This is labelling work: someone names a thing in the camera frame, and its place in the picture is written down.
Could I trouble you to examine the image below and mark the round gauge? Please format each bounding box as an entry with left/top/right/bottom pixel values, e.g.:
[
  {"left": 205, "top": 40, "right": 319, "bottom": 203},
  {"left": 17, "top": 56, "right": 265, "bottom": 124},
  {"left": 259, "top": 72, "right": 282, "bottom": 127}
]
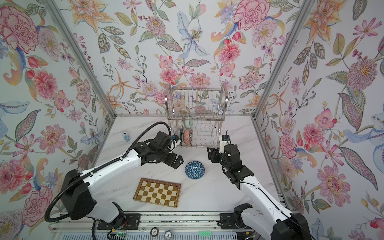
[
  {"left": 150, "top": 227, "right": 159, "bottom": 238},
  {"left": 164, "top": 230, "right": 173, "bottom": 240}
]

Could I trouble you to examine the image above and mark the round gauge right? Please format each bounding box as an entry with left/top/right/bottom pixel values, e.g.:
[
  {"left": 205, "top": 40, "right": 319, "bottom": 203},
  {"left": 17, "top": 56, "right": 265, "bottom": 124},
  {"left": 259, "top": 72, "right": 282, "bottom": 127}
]
[{"left": 164, "top": 230, "right": 173, "bottom": 240}]

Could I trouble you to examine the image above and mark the blue patterned bowl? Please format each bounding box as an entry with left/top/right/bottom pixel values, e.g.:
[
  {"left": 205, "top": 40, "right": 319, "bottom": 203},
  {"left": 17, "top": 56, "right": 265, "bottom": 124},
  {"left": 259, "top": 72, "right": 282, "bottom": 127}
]
[{"left": 185, "top": 161, "right": 205, "bottom": 180}]

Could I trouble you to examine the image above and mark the dark petal pattern bowl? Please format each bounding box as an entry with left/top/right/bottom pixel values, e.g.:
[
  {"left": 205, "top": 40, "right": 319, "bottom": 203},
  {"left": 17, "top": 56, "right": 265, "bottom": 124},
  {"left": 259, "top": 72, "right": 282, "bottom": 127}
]
[{"left": 177, "top": 128, "right": 184, "bottom": 146}]

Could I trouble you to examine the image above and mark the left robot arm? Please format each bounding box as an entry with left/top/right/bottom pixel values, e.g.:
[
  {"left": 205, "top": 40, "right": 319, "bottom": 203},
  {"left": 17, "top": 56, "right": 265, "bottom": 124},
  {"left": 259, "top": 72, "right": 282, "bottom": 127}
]
[{"left": 61, "top": 132, "right": 184, "bottom": 228}]

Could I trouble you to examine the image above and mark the wooden chessboard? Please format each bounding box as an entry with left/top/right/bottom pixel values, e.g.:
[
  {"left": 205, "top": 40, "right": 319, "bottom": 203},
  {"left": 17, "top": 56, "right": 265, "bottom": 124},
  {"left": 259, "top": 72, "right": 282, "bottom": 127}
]
[{"left": 133, "top": 178, "right": 182, "bottom": 208}]

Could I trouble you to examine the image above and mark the steel wire dish rack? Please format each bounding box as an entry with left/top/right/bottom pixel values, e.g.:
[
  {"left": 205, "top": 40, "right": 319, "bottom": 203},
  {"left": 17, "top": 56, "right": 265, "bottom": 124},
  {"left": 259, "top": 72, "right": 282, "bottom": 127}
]
[{"left": 165, "top": 84, "right": 229, "bottom": 148}]

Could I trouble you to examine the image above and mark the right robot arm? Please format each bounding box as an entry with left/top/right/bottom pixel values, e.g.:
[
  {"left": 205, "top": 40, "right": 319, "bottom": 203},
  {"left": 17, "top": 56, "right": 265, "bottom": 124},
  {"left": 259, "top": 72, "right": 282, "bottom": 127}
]
[{"left": 207, "top": 144, "right": 314, "bottom": 240}]

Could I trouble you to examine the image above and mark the round gauge left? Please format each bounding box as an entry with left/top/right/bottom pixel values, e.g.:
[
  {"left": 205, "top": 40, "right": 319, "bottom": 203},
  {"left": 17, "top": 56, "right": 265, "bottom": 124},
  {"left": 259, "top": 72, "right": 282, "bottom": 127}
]
[{"left": 150, "top": 227, "right": 159, "bottom": 238}]

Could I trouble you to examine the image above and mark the mint green bowl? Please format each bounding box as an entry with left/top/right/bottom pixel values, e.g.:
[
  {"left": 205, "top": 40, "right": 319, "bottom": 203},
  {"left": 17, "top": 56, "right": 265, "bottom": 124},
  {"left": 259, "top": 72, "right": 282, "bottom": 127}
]
[{"left": 183, "top": 120, "right": 193, "bottom": 129}]

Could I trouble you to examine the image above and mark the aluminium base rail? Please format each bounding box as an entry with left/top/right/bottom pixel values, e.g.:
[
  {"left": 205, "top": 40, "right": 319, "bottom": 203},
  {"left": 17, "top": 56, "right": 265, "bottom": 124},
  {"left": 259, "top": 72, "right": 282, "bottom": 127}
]
[{"left": 48, "top": 211, "right": 242, "bottom": 233}]

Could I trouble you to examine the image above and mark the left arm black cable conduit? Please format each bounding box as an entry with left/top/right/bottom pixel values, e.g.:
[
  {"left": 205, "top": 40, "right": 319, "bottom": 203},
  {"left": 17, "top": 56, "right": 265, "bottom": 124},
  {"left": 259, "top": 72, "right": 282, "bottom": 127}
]
[{"left": 44, "top": 121, "right": 172, "bottom": 223}]

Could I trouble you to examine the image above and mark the green connector block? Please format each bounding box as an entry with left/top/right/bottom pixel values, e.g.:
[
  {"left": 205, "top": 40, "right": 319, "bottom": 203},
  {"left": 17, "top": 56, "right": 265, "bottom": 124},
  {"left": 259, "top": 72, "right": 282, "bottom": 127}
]
[{"left": 199, "top": 231, "right": 212, "bottom": 237}]

